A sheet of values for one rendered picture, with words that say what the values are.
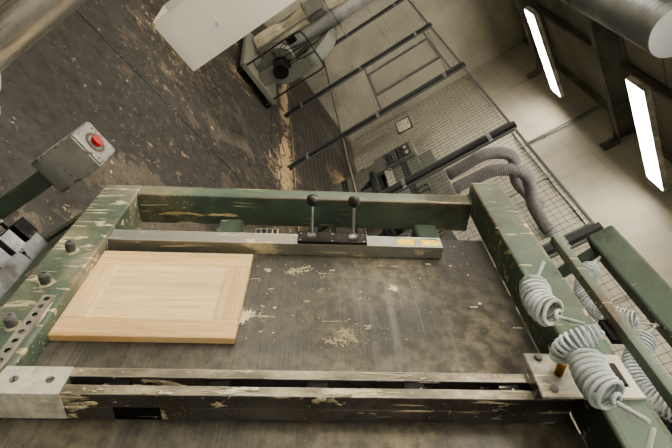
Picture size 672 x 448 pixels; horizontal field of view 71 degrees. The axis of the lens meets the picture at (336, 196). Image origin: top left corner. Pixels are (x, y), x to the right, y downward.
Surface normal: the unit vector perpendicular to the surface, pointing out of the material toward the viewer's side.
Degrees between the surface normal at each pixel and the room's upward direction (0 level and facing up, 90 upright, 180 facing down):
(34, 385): 55
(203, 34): 90
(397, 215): 90
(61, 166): 90
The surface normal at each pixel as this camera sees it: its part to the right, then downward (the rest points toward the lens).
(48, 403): 0.02, 0.49
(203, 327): 0.04, -0.87
